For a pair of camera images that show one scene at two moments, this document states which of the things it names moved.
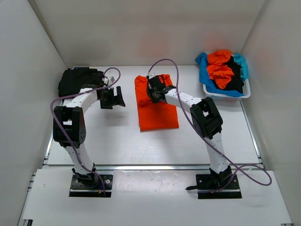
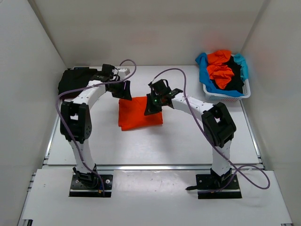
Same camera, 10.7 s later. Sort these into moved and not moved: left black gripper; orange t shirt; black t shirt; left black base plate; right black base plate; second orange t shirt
Moved: orange t shirt; left black gripper
Not moved: black t shirt; right black base plate; left black base plate; second orange t shirt
